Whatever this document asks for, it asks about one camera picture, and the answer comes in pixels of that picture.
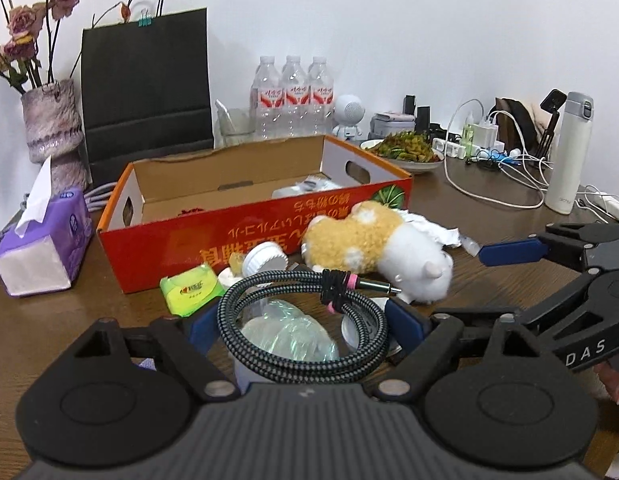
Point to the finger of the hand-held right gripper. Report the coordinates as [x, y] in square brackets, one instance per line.
[514, 252]

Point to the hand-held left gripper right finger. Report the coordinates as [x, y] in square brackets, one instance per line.
[408, 324]

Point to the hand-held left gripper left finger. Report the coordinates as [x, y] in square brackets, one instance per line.
[203, 329]

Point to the green yellow snack packet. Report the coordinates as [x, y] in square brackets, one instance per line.
[189, 287]

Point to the purple cloth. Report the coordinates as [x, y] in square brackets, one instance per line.
[144, 363]

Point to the crushed clear plastic bottle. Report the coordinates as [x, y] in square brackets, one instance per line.
[284, 335]

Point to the clear plastic wrap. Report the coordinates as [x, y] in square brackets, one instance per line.
[434, 232]

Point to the orange cardboard box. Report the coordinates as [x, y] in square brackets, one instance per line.
[189, 240]

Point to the yellow white plush hamster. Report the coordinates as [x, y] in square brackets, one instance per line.
[349, 240]

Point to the person's right hand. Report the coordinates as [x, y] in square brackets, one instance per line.
[614, 382]

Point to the black blue earphones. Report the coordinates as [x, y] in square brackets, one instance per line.
[494, 162]

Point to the white round jar lid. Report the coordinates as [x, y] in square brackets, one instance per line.
[264, 259]

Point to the white extension socket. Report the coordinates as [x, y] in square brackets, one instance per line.
[609, 205]

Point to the white thermos bottle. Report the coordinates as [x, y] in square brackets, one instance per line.
[569, 160]

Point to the white power strip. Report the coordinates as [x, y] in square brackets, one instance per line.
[454, 149]

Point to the white charger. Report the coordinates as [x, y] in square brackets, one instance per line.
[488, 135]

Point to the small green spray bottle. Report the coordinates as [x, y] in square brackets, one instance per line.
[469, 135]

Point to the brown bag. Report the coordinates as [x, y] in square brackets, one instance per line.
[512, 125]

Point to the white plate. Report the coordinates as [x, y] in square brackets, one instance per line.
[419, 166]

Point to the stir-fried green vegetables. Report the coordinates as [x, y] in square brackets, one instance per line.
[404, 146]

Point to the black phone holder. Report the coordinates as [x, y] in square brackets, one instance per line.
[554, 102]

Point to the tall black block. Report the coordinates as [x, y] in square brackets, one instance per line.
[423, 120]

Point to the purple tissue pack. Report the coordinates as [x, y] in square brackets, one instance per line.
[64, 230]

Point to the white printed packet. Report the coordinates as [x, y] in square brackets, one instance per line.
[304, 187]

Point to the white printed tin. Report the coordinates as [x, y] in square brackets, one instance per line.
[389, 122]

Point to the small black block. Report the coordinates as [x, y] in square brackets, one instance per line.
[409, 105]

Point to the clear drinking glass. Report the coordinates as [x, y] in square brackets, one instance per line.
[237, 130]

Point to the white robot speaker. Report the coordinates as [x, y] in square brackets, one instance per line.
[348, 110]

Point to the clear water bottle red label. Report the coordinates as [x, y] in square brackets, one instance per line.
[295, 102]
[322, 102]
[267, 105]

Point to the black paper bag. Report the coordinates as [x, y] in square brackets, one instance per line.
[144, 85]

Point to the grey textured vase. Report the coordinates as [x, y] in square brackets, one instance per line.
[51, 120]

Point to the teal binder clip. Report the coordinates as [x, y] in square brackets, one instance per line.
[145, 21]

